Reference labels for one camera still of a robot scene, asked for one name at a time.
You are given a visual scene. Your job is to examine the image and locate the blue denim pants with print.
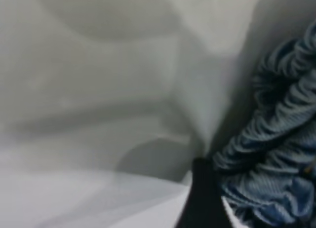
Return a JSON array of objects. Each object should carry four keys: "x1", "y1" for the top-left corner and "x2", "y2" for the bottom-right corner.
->
[{"x1": 212, "y1": 23, "x2": 316, "y2": 228}]

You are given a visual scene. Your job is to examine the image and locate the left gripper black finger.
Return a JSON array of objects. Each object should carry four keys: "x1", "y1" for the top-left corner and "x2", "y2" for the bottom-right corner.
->
[{"x1": 174, "y1": 158, "x2": 235, "y2": 228}]

